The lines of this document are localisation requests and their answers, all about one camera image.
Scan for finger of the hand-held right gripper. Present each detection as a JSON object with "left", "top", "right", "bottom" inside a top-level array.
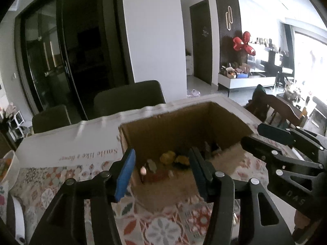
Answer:
[
  {"left": 241, "top": 136, "right": 325, "bottom": 211},
  {"left": 257, "top": 123, "right": 327, "bottom": 162}
]

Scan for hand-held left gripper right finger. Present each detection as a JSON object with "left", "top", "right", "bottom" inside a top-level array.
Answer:
[{"left": 188, "top": 147, "right": 295, "bottom": 245}]

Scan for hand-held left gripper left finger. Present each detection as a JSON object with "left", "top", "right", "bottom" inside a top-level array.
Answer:
[{"left": 29, "top": 148, "right": 136, "bottom": 245}]

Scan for brown cardboard box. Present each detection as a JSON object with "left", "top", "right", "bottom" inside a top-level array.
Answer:
[{"left": 118, "top": 101, "right": 254, "bottom": 208}]

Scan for yellow and dark snack packet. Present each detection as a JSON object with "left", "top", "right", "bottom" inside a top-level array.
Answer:
[{"left": 175, "top": 155, "right": 191, "bottom": 169}]

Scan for brown wooden chair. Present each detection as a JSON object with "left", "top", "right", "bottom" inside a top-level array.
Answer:
[{"left": 245, "top": 93, "right": 308, "bottom": 131}]

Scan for small red snack packet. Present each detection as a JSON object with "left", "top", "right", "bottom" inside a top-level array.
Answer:
[{"left": 147, "top": 170, "right": 170, "bottom": 183}]

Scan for dark green cloth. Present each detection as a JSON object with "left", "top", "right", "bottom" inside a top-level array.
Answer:
[{"left": 252, "top": 84, "right": 268, "bottom": 108}]

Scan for patterned floral tablecloth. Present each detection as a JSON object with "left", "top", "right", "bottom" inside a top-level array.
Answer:
[{"left": 5, "top": 93, "right": 303, "bottom": 245}]

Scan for white low cabinet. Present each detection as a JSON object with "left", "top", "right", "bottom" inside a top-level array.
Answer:
[{"left": 218, "top": 68, "right": 278, "bottom": 98}]

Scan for pile of boxes on cabinet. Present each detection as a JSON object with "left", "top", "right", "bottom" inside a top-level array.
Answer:
[{"left": 221, "top": 61, "right": 252, "bottom": 78}]

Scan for wide dark upholstered chair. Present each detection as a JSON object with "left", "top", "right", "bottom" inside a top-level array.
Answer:
[{"left": 93, "top": 80, "right": 166, "bottom": 118}]

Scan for row of shelf ornaments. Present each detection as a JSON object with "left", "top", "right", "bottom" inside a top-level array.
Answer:
[{"left": 250, "top": 37, "right": 279, "bottom": 52}]

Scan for narrow dark upholstered chair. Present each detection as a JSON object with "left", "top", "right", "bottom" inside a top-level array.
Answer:
[{"left": 32, "top": 105, "right": 72, "bottom": 134}]

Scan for red foil balloons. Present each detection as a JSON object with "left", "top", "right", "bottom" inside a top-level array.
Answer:
[{"left": 232, "top": 31, "right": 256, "bottom": 56}]

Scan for white bowl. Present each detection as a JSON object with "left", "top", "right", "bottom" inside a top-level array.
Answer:
[{"left": 0, "top": 150, "right": 20, "bottom": 183}]

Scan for dark interior door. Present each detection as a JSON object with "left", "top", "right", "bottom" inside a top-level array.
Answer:
[{"left": 189, "top": 0, "right": 213, "bottom": 86}]

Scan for white cubby shelf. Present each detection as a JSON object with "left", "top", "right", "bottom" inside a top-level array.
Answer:
[{"left": 10, "top": 111, "right": 26, "bottom": 141}]

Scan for dark glass sliding door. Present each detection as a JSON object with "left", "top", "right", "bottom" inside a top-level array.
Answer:
[{"left": 14, "top": 0, "right": 136, "bottom": 121}]

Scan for pale flower bunch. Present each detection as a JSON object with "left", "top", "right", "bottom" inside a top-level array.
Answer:
[{"left": 0, "top": 102, "right": 16, "bottom": 123}]

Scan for gold wall ornament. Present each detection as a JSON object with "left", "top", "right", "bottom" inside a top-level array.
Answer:
[{"left": 225, "top": 5, "right": 234, "bottom": 31}]

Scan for dark slatted wall panel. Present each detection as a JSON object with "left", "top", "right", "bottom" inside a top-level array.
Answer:
[{"left": 214, "top": 0, "right": 242, "bottom": 65}]

